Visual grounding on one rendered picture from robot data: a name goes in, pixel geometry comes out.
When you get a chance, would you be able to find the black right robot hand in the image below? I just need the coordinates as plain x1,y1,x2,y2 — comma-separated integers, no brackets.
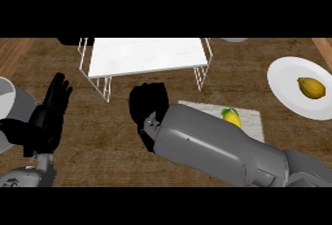
129,82,172,154

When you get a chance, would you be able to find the black appliance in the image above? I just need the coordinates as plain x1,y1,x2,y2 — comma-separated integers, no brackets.
57,37,96,47

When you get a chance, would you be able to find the white plate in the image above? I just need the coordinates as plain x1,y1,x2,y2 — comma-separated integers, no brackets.
266,56,332,121

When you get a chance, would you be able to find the yellow squash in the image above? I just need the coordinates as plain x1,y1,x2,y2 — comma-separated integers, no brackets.
220,105,242,129

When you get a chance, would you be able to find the pale grey placemat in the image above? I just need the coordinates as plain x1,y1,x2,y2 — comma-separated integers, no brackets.
178,100,266,144

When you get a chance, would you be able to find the grey round object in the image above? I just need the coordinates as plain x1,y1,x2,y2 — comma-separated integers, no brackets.
220,37,251,43

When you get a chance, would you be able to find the yellow lemon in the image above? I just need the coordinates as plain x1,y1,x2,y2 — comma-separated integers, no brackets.
296,76,327,100

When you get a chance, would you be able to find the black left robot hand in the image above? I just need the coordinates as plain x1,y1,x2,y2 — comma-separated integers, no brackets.
0,72,74,158

